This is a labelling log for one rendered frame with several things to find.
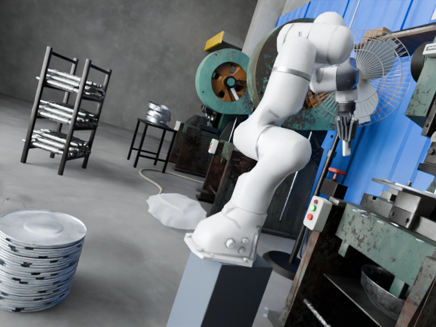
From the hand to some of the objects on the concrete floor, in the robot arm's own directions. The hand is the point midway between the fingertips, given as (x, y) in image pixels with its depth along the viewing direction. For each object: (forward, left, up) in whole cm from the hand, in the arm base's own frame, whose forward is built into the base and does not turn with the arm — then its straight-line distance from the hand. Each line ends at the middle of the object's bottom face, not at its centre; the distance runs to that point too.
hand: (346, 147), depth 137 cm
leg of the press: (+35, -12, -87) cm, 94 cm away
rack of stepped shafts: (-106, +198, -87) cm, 241 cm away
